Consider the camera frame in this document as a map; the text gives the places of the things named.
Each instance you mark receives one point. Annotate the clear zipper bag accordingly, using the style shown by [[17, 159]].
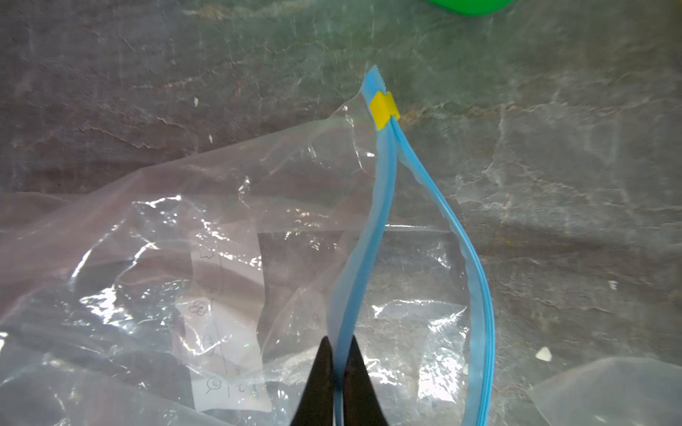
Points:
[[197, 292], [612, 391]]

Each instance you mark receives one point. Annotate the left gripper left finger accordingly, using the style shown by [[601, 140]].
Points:
[[316, 406]]

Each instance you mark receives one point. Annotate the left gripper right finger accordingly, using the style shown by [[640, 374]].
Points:
[[360, 406]]

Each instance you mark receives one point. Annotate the green plastic basket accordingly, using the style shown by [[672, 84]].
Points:
[[472, 7]]

